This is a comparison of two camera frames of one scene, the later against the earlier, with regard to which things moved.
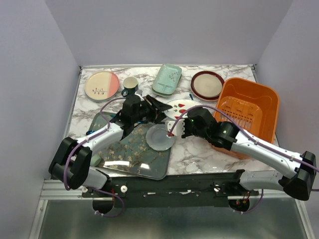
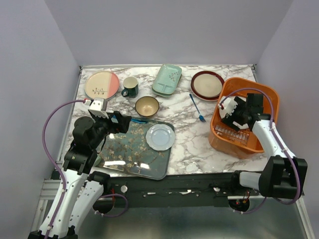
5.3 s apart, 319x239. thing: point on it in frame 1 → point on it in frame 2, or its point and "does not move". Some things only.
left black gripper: x=157 y=106 → x=121 y=126
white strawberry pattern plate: x=179 y=106 → x=238 y=125
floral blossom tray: x=131 y=156 does not move
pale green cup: x=95 y=160 does not move
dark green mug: x=130 y=85 does not move
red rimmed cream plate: x=207 y=85 does not move
